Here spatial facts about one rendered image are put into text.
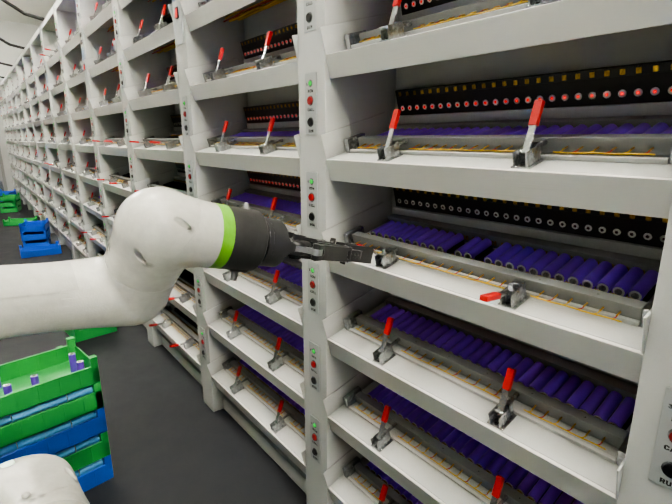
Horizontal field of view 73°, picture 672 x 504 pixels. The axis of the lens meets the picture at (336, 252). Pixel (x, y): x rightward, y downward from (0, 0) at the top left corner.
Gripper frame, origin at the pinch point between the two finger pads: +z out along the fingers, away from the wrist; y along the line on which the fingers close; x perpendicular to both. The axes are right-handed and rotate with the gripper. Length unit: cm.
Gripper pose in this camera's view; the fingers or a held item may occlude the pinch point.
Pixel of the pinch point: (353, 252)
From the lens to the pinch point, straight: 81.9
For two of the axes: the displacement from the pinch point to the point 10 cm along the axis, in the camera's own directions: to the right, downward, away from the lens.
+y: 6.2, 1.9, -7.6
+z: 7.6, 0.9, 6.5
